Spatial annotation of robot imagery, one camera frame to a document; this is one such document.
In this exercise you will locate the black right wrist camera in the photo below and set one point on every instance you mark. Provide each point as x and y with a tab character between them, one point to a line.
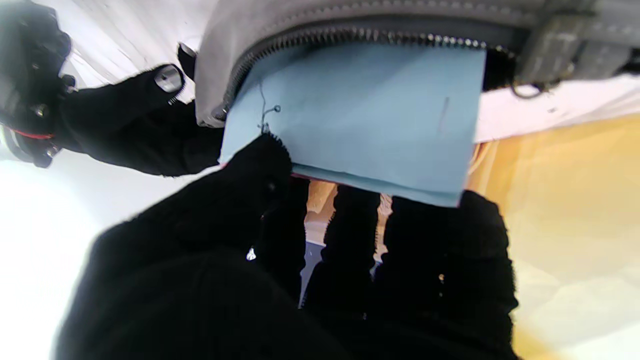
30	65

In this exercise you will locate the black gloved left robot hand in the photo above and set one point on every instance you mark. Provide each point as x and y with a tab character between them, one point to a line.
190	290

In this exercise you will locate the grey felt storage pouch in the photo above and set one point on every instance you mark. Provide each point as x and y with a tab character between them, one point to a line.
380	20

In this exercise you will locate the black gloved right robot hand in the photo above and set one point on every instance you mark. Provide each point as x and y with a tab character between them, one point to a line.
135	130

